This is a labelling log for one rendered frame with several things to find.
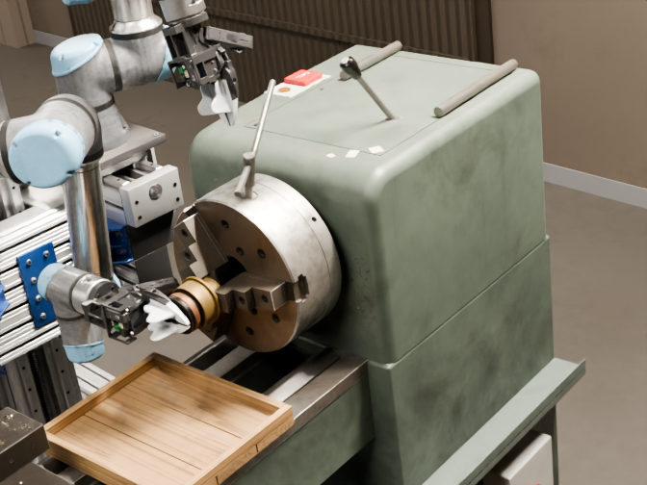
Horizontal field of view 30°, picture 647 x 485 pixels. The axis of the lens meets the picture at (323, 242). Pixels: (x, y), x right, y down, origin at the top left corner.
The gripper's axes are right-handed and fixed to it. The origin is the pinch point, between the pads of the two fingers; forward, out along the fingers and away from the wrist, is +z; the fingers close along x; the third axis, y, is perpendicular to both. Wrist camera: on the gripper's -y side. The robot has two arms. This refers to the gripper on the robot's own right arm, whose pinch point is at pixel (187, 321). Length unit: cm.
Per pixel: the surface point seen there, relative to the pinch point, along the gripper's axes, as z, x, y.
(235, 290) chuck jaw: 3.5, 2.5, -9.3
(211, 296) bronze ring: 0.5, 2.0, -6.1
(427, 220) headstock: 18.7, 2.5, -46.3
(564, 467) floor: 6, -108, -114
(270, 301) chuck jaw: 9.7, 0.8, -11.3
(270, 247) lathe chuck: 7.7, 9.2, -15.3
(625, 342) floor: -9, -108, -177
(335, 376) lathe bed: 11.7, -21.4, -23.0
